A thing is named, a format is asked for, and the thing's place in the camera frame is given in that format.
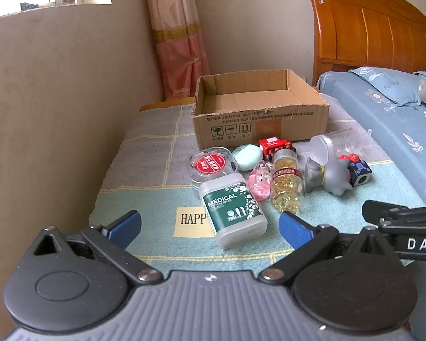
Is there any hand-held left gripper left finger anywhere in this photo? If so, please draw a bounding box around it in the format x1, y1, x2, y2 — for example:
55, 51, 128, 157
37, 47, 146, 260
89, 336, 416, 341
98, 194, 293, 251
32, 210, 164, 286

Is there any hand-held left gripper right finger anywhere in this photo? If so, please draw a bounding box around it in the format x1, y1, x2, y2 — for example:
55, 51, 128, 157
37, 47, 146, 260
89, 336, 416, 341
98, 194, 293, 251
257, 211, 398, 286

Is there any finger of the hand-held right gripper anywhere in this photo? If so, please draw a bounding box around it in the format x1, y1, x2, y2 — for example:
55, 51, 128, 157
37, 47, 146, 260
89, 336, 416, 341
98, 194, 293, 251
362, 200, 426, 223

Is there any pink glitter toy bottle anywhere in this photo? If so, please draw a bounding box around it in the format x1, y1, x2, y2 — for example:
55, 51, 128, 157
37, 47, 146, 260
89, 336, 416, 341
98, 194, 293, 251
248, 169, 272, 202

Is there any grey elephant figurine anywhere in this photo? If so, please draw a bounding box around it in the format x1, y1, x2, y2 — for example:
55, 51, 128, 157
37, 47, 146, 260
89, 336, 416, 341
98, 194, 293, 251
304, 156, 354, 197

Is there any green label cotton swab box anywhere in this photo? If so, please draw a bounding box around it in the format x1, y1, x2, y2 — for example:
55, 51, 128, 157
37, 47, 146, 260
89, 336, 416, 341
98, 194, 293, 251
198, 174, 268, 250

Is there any clear jar with frosted lid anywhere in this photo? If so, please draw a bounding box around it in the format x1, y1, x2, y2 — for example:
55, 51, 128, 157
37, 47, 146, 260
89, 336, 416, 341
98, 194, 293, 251
309, 128, 366, 167

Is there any clear round red label container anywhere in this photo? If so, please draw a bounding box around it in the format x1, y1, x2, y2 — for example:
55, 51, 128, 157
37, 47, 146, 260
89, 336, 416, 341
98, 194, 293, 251
191, 147, 239, 190

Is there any cardboard box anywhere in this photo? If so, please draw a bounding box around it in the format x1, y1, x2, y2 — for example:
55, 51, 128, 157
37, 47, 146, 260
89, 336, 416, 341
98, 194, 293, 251
191, 69, 330, 150

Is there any clear bottle of yellow capsules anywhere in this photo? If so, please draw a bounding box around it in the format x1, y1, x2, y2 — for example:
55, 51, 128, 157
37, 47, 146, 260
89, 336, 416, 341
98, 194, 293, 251
271, 148, 305, 214

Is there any black and blue fidget cube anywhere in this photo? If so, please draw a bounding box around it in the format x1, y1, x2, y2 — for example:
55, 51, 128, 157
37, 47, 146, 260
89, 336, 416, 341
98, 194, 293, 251
341, 153, 373, 187

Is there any checked grey green blanket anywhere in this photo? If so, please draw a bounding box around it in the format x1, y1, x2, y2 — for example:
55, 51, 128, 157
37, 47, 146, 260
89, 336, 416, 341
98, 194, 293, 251
89, 105, 426, 271

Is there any blue floral bed sheet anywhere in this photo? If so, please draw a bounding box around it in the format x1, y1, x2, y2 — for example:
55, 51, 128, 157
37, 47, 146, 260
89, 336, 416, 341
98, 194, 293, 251
316, 71, 426, 199

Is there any mint green egg-shaped case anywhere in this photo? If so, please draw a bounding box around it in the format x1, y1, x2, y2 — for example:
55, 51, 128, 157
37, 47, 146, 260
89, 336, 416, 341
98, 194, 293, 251
232, 144, 264, 171

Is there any red toy train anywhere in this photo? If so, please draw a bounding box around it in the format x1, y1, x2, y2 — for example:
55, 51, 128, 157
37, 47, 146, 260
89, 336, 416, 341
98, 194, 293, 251
258, 137, 297, 160

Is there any wooden table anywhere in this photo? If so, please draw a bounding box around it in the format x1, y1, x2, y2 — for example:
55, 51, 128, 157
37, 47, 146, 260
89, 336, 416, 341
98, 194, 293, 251
139, 97, 196, 112

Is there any blue floral pillow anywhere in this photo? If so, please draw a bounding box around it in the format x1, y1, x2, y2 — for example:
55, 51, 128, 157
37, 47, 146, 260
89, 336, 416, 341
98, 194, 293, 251
348, 66, 426, 107

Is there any wooden bed headboard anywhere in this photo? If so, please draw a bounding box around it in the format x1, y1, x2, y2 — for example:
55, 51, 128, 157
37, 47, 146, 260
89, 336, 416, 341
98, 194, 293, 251
304, 0, 426, 86

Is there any pink curtain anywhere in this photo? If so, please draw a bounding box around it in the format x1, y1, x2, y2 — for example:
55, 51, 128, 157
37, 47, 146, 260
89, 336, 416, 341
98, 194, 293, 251
142, 0, 211, 102

